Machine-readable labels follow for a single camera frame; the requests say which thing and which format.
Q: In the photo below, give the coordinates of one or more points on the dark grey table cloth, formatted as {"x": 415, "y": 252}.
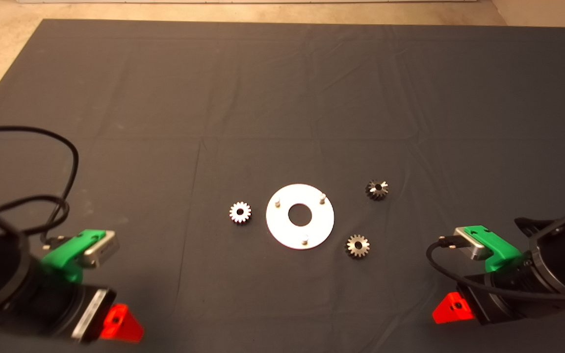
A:
{"x": 282, "y": 98}

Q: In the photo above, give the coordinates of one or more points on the green left camera mount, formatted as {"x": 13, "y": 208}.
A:
{"x": 62, "y": 255}

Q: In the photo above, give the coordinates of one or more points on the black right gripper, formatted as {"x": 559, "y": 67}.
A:
{"x": 486, "y": 304}

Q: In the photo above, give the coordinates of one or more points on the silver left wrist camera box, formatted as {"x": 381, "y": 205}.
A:
{"x": 102, "y": 250}

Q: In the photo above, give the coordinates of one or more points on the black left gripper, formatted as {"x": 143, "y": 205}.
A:
{"x": 91, "y": 314}

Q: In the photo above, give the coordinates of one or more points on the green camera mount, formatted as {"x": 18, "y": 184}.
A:
{"x": 500, "y": 255}
{"x": 62, "y": 255}

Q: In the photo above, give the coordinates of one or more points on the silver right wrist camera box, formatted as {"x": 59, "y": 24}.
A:
{"x": 469, "y": 242}

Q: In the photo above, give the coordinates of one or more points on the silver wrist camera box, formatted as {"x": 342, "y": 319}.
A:
{"x": 469, "y": 242}
{"x": 102, "y": 250}

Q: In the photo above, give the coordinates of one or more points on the green right camera mount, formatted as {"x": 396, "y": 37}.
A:
{"x": 500, "y": 255}

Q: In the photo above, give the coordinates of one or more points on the steel planetary gear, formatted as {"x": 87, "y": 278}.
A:
{"x": 351, "y": 248}
{"x": 372, "y": 194}
{"x": 236, "y": 216}

